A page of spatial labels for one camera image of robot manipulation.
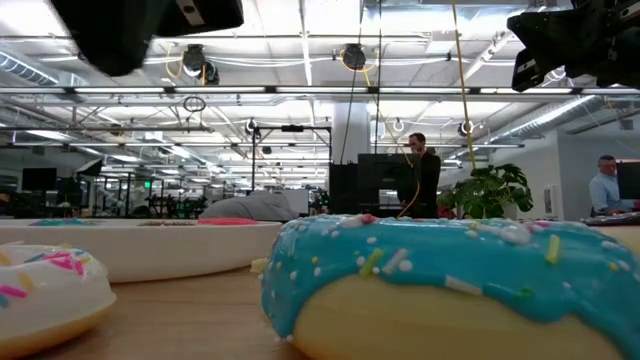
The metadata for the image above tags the large chocolate frosted donut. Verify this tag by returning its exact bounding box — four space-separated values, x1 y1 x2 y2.
579 211 640 254

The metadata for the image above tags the small red frosted donut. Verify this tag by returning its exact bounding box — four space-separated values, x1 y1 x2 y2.
197 216 259 226

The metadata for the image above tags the small chocolate frosted donut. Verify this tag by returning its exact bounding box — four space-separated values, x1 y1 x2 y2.
137 219 199 228

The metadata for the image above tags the small blue frosted donut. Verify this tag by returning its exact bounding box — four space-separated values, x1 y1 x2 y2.
28 217 101 228

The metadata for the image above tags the small white sprinkled donut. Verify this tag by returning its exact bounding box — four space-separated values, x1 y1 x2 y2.
0 242 118 360

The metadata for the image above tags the dark desk monitor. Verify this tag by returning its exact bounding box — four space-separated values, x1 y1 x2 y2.
615 159 640 201

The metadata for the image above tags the person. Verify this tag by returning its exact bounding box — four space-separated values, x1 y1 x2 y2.
397 132 443 220
588 154 636 217

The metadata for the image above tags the green potted plant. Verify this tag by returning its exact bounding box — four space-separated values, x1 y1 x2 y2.
436 163 535 220

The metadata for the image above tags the grey bean bag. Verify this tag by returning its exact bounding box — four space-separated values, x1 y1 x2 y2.
198 189 300 223

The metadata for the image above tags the black monitor workstation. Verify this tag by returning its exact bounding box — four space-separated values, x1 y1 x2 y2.
328 153 421 218

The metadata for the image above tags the black background monitor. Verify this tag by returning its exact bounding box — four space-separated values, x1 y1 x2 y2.
20 167 58 193

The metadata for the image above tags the white round plate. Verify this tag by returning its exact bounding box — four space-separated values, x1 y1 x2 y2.
0 217 284 284

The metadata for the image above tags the large blue frosted donut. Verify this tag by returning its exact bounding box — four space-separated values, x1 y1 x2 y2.
259 213 640 360

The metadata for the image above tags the black ceiling cable reel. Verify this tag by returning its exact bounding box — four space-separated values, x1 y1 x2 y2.
181 43 221 86
341 43 369 72

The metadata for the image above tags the yellow hanging cable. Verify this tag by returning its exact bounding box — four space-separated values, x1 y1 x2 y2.
451 0 477 171

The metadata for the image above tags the black aluminium table frame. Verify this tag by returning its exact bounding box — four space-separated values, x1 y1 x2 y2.
0 84 640 97

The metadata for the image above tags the black background station frame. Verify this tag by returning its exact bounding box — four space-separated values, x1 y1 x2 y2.
249 124 334 192

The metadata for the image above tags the black hanging cable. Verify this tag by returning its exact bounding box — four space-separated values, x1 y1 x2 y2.
375 0 384 155

